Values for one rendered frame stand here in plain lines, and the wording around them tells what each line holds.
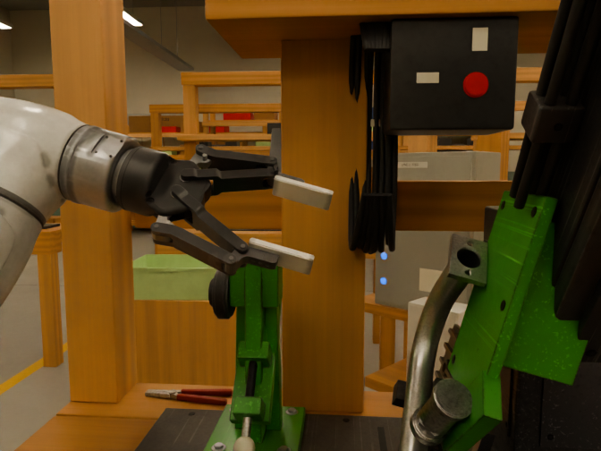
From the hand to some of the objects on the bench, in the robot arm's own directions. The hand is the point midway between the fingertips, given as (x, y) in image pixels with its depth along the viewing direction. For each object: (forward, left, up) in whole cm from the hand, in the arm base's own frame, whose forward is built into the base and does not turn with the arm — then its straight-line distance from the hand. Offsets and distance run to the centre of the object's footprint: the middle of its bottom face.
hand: (300, 225), depth 56 cm
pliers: (+31, +21, -36) cm, 52 cm away
